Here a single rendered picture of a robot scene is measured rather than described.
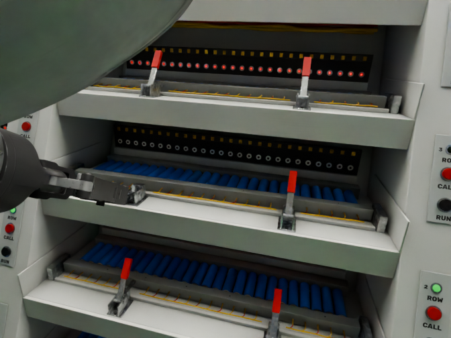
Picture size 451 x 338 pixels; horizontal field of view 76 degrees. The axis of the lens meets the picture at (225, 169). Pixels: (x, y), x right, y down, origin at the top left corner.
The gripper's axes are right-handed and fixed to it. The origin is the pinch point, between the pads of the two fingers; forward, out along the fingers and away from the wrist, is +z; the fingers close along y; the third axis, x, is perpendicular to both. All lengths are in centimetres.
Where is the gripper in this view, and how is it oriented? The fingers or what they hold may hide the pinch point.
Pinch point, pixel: (107, 192)
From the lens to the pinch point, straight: 46.5
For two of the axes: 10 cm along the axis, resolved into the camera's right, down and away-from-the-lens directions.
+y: 9.7, 1.2, -2.0
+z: 1.7, 1.9, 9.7
